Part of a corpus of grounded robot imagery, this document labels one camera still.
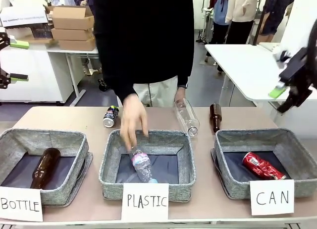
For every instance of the crushed clear plastic bottle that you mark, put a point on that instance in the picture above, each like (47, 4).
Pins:
(142, 164)

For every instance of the crushed red can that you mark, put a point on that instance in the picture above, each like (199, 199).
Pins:
(260, 165)

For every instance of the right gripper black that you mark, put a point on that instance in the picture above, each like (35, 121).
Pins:
(299, 70)

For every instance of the clear smooth plastic bottle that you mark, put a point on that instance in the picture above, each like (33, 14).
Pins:
(187, 120)

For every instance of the closed cardboard box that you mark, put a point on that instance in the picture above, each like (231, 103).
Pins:
(71, 34)
(76, 44)

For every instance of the white cabinet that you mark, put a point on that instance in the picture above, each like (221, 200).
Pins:
(32, 70)

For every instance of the black printed can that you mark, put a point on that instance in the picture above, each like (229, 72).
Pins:
(110, 117)

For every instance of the person's left hand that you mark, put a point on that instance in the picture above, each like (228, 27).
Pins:
(180, 94)

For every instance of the white rounded table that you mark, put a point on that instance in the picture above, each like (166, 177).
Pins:
(242, 65)

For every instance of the person in blue shirt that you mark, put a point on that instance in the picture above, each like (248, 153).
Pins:
(220, 11)

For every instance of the person in dark plaid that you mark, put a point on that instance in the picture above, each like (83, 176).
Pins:
(277, 8)

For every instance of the black wrist watch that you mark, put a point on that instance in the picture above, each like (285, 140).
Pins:
(184, 85)

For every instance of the person's right hand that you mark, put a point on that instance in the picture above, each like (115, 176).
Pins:
(133, 120)

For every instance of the person torso black sweater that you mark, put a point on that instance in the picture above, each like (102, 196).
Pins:
(143, 35)

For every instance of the open cardboard box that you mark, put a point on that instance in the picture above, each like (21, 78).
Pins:
(71, 17)

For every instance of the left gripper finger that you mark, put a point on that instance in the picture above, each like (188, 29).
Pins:
(17, 77)
(17, 43)

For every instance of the white paper label PLASTIC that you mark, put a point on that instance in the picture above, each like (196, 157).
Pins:
(144, 201)

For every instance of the white printed sign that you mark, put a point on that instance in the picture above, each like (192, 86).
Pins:
(23, 16)

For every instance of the black object on floor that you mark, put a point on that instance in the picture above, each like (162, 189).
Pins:
(104, 85)

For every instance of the person in cream sweater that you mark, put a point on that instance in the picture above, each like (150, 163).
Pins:
(242, 8)

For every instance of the grey fabric basket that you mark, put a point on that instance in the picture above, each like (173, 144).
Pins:
(173, 139)
(247, 139)
(24, 139)

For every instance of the white box on table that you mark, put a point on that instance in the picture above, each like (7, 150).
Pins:
(268, 46)

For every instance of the person's right forearm black sleeve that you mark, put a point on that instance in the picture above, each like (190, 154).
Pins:
(119, 85)

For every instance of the white paper label BOTTLE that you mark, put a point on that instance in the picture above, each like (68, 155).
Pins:
(19, 204)

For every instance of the white desk with legs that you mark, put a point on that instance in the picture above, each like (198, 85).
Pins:
(74, 51)

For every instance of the person's left forearm black sleeve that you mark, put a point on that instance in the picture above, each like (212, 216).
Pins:
(185, 70)

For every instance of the brown glass bottle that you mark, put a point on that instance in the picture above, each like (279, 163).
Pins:
(216, 117)
(45, 167)

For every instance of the white paper label CAN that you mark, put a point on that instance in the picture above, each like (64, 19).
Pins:
(272, 198)

